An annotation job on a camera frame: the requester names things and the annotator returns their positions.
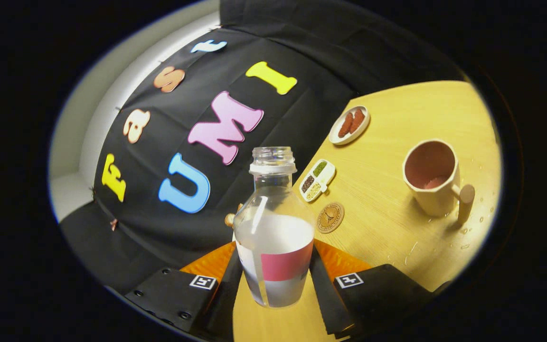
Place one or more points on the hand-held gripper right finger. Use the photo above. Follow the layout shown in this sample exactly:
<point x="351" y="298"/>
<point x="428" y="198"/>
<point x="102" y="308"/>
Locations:
<point x="325" y="299"/>

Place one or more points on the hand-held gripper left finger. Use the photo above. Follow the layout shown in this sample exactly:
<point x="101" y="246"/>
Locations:
<point x="223" y="304"/>

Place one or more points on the round cork coaster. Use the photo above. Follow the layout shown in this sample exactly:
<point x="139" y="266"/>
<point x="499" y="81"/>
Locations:
<point x="330" y="218"/>

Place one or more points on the clear bottle with red label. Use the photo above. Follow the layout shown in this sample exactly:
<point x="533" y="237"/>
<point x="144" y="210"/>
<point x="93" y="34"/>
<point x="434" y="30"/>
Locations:
<point x="273" y="228"/>

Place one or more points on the toasted bread slice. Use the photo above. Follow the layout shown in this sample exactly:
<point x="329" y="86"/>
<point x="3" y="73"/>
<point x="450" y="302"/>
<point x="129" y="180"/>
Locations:
<point x="229" y="220"/>

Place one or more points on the wooden table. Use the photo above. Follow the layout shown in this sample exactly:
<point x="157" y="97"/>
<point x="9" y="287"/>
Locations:
<point x="387" y="237"/>

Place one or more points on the white divided dish of grains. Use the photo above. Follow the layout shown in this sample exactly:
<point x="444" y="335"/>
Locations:
<point x="317" y="180"/>

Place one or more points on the red clip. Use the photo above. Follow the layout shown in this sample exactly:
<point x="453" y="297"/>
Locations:
<point x="113" y="224"/>

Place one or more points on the white plate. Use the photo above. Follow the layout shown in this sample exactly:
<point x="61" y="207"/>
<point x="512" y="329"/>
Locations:
<point x="337" y="137"/>

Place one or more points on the red meat slice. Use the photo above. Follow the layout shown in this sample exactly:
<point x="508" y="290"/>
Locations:
<point x="357" y="120"/>
<point x="345" y="125"/>

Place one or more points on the black backdrop cloth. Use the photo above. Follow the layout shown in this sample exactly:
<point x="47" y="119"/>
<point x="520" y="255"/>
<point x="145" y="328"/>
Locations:
<point x="302" y="47"/>

